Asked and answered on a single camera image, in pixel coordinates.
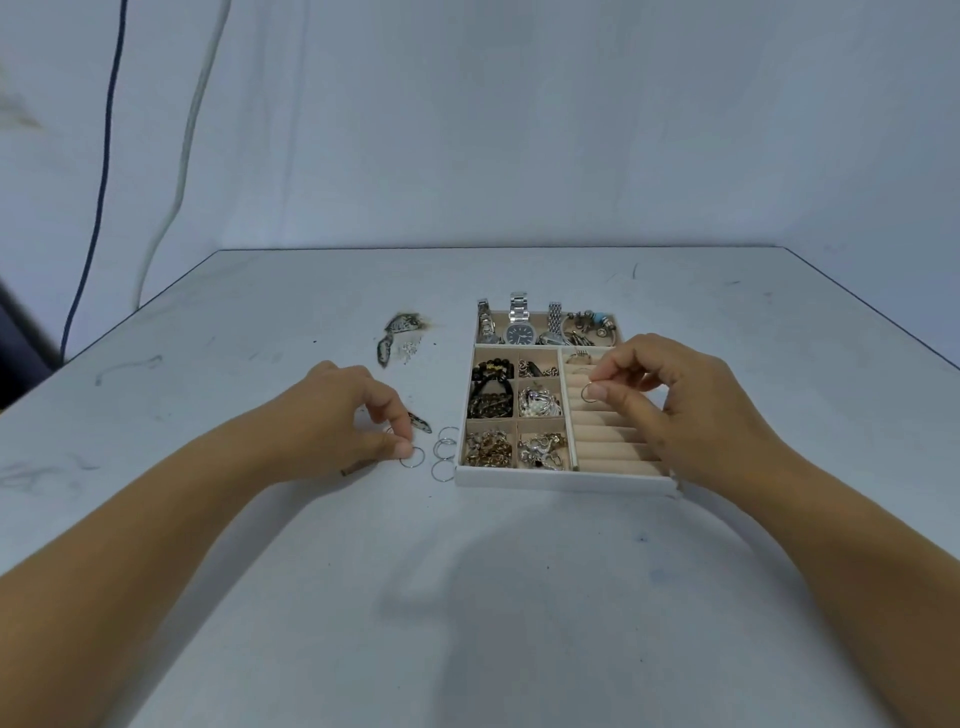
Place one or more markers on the person's right hand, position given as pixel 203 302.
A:
pixel 701 405

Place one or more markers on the person's left hand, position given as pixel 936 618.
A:
pixel 326 420

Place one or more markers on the person's left thumb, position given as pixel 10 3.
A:
pixel 386 444

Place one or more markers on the person's right thumb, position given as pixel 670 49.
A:
pixel 630 412

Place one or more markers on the person's left forearm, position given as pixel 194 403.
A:
pixel 142 562

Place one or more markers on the person's right forearm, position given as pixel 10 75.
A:
pixel 847 570

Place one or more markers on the silver pendant jewelry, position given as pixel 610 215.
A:
pixel 538 401

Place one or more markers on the pile of silver charms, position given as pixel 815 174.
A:
pixel 541 451

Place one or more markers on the pile of small silver hooks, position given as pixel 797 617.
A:
pixel 409 349

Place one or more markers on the white jewelry organizer tray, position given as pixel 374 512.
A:
pixel 562 484

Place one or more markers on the silver mesh watch band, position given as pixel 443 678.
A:
pixel 555 321

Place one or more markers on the silver watch with dark dial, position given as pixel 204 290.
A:
pixel 520 330

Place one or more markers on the small silver wristwatch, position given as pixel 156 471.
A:
pixel 486 322

